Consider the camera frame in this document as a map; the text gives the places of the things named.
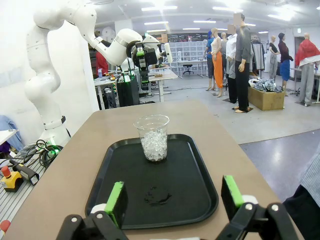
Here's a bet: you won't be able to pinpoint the short clear iced cup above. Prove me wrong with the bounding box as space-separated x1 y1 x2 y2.
133 114 170 163

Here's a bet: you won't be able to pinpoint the white desk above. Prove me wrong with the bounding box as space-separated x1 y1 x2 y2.
93 74 120 111
146 67 180 103

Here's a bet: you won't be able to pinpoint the mannequin maroon top blue skirt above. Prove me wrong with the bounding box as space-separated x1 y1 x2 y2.
276 32 295 93

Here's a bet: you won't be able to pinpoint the mannequin in orange trousers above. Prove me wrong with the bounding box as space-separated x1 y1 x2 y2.
209 27 225 98

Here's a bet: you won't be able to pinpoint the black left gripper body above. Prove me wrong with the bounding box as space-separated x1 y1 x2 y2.
143 46 159 68

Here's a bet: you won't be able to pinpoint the blue cloth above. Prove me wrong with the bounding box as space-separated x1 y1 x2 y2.
0 114 24 154

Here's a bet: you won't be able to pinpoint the mannequin in blue top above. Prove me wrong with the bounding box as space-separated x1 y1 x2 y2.
204 30 216 92

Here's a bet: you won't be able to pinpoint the person in red top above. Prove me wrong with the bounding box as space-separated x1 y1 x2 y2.
95 50 110 79

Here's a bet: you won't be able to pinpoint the mannequin in grey jacket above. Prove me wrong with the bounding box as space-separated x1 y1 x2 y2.
233 12 255 114

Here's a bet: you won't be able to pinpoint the pile of clothes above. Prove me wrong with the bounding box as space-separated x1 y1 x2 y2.
248 77 285 94

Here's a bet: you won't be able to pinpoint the person in striped shirt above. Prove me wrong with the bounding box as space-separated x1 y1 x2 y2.
283 149 320 240

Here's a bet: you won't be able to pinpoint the black controller tower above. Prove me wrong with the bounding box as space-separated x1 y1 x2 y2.
116 73 140 108

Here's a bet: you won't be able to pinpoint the red push button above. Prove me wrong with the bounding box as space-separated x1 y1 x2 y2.
0 219 12 234

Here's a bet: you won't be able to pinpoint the clothes rack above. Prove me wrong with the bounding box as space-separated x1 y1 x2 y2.
249 37 266 77

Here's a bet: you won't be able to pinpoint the yellow emergency stop box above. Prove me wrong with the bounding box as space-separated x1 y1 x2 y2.
0 165 24 193

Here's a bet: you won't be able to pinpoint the black office chair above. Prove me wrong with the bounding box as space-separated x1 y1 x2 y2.
182 63 195 76

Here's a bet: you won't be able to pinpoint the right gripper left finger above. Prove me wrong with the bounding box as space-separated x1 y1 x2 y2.
55 181 131 240

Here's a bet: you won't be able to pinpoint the black serving tray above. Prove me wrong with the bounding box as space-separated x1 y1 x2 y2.
84 133 220 231

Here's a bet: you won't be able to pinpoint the mannequin in white shirt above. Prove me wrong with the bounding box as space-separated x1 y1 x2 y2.
224 23 239 105

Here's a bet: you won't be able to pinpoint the mannequin black top grey trousers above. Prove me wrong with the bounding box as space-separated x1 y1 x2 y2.
268 34 281 81

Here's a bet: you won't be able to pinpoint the large cardboard box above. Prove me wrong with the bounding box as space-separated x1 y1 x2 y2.
247 86 286 112

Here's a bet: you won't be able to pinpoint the shelf with storage bins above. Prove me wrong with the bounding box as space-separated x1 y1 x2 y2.
167 39 209 69

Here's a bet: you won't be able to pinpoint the black handheld device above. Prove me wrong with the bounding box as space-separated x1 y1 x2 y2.
9 159 40 186

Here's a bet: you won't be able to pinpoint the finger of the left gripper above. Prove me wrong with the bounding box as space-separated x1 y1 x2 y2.
135 42 149 70

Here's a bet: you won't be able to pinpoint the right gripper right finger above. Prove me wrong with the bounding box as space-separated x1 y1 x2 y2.
216 174 302 240

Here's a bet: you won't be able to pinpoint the mannequin red cape grey trousers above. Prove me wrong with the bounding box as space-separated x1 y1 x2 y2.
294 32 320 107

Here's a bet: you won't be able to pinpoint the bundle of black cables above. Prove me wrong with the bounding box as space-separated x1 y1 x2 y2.
0 139 64 173

